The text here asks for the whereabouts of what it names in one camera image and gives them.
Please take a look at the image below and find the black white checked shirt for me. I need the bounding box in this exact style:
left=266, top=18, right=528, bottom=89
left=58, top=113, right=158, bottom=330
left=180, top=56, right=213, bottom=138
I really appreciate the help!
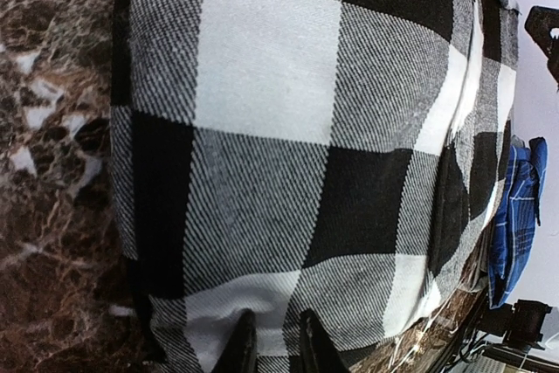
left=111, top=0, right=518, bottom=372

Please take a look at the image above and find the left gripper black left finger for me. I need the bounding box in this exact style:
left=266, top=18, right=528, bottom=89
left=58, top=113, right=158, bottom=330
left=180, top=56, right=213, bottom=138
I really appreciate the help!
left=211, top=309, right=258, bottom=373

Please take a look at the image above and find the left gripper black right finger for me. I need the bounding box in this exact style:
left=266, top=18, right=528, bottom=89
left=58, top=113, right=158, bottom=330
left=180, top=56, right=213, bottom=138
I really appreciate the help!
left=300, top=309, right=349, bottom=373

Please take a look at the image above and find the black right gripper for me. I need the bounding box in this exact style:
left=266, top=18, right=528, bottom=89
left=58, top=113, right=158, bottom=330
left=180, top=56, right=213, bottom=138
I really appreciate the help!
left=524, top=6, right=559, bottom=83

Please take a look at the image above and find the blue plaid folded shirt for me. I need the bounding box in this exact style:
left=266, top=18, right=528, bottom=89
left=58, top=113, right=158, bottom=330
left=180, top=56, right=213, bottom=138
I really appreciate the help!
left=487, top=137, right=548, bottom=309

